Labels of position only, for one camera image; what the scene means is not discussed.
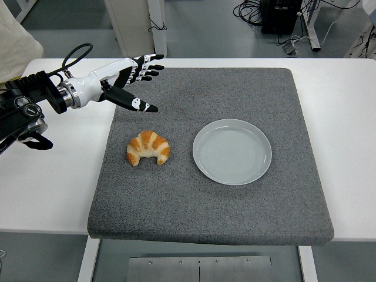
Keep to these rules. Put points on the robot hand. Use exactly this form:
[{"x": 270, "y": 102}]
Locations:
[{"x": 94, "y": 85}]

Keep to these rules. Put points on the golden croissant bread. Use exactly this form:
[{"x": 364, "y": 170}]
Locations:
[{"x": 147, "y": 144}]

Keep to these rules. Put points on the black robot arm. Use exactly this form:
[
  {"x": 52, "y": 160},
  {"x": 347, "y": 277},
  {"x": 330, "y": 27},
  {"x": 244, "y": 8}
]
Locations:
[{"x": 29, "y": 88}]

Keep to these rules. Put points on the grey round plate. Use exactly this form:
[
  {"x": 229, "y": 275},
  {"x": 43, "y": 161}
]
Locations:
[{"x": 232, "y": 152}]

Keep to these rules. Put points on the grey metal plate with screws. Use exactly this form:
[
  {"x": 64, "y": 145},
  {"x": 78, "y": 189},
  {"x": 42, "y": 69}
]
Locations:
[{"x": 176, "y": 268}]

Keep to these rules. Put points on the white furniture piece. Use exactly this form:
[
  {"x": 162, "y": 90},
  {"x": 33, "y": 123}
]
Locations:
[{"x": 29, "y": 8}]

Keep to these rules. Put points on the grey felt mat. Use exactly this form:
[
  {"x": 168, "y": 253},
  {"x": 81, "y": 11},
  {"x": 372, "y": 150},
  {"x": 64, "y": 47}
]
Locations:
[{"x": 176, "y": 205}]

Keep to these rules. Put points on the white table leg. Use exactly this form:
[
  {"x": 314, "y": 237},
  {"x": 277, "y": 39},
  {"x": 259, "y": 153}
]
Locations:
[
  {"x": 308, "y": 264},
  {"x": 88, "y": 261}
]

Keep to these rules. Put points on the black computer case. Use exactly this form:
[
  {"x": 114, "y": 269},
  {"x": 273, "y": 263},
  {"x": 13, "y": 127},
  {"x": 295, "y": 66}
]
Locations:
[{"x": 279, "y": 16}]

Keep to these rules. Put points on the small grey floor box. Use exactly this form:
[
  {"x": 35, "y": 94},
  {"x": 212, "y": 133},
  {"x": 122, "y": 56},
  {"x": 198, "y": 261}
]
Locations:
[{"x": 290, "y": 48}]

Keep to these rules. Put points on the white desk leg with foot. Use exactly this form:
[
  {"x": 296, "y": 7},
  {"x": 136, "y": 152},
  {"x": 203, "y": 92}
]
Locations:
[{"x": 312, "y": 23}]

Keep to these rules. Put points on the white upright post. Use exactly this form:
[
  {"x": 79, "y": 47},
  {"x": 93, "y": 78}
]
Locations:
[{"x": 158, "y": 41}]

